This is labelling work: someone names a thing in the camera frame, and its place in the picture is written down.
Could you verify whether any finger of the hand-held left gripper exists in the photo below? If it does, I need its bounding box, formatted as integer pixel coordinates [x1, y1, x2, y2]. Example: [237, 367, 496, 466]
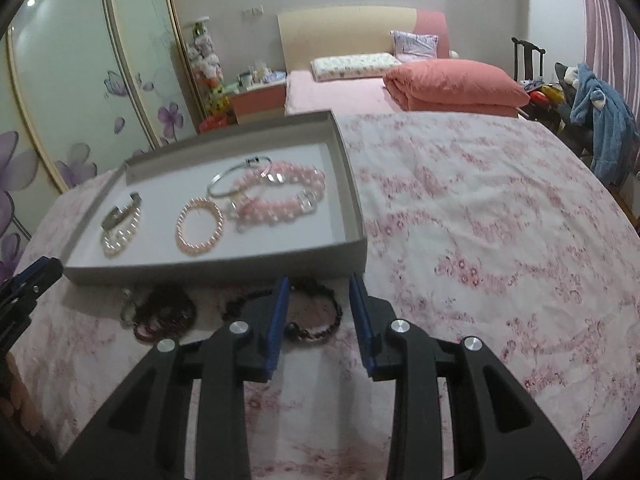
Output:
[0, 282, 42, 342]
[7, 256, 64, 292]

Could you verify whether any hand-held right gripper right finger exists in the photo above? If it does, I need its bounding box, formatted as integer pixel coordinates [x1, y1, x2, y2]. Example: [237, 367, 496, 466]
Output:
[348, 274, 583, 480]

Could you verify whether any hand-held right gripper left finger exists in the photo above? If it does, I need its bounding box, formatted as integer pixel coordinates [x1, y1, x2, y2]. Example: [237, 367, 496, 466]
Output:
[60, 276, 292, 480]

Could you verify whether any black braided bracelet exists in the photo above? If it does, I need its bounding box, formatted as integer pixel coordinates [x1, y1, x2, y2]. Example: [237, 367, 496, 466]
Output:
[222, 282, 343, 345]

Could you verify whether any white pearl bracelet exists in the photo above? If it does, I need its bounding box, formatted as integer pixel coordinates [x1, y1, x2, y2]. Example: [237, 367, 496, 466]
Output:
[101, 205, 142, 257]

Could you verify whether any wide silver cuff bangle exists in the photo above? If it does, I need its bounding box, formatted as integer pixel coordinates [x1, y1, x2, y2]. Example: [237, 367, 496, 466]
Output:
[101, 191, 144, 231]

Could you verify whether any pink crystal bead bracelet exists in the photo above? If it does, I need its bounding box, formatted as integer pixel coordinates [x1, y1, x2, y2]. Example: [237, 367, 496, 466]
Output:
[229, 161, 327, 233]

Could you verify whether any grey cardboard box tray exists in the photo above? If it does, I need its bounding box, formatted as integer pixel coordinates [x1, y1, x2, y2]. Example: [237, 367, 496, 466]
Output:
[62, 109, 369, 287]

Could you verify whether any pink pearl bracelet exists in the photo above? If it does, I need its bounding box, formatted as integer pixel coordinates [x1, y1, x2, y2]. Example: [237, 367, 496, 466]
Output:
[175, 198, 224, 256]

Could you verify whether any thin silver bangle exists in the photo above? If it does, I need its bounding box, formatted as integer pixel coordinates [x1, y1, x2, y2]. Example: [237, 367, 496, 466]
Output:
[207, 156, 274, 198]

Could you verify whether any person's left hand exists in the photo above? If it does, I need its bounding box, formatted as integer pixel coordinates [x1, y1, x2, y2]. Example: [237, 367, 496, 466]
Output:
[0, 375, 40, 442]

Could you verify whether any pink floral tablecloth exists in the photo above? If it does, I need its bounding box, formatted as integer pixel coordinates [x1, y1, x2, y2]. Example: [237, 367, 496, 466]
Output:
[10, 110, 640, 480]

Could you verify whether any flower print sliding wardrobe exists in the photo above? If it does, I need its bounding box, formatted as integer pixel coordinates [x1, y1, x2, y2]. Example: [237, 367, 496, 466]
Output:
[0, 0, 211, 286]

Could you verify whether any pink and white nightstand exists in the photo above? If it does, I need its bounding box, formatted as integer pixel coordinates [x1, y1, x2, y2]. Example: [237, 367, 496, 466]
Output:
[228, 82, 288, 125]

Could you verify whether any bed with pink sheet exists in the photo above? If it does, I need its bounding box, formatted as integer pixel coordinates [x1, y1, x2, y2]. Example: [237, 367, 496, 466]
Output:
[276, 6, 531, 119]

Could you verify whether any folded pink quilt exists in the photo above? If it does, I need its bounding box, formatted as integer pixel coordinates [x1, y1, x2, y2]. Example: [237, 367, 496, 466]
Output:
[383, 58, 531, 118]

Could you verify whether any white patterned pillow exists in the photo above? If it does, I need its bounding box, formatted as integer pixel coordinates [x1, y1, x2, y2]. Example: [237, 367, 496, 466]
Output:
[310, 52, 402, 82]

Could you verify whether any clear tube of plush toys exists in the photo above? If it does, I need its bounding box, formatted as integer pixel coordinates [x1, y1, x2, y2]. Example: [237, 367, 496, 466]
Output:
[186, 16, 226, 111]

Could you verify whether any purple floral pillow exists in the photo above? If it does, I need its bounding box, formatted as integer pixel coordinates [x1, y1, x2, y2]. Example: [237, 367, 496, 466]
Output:
[390, 30, 441, 61]

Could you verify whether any red and yellow bag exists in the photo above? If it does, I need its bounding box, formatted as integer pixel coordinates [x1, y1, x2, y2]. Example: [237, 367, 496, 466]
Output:
[527, 84, 566, 107]

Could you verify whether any dark wooden chair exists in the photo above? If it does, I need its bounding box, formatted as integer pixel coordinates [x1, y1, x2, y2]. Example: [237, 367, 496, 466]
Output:
[511, 36, 547, 84]

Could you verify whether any blue fleece robe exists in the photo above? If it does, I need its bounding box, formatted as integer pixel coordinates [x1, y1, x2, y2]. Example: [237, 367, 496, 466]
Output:
[570, 62, 640, 188]

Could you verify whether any pink curtain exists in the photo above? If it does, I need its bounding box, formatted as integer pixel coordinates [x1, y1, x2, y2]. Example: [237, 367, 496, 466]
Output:
[579, 0, 640, 128]

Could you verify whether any dark red bead bracelet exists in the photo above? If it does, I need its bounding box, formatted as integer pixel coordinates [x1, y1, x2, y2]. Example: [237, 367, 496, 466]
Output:
[131, 284, 197, 342]

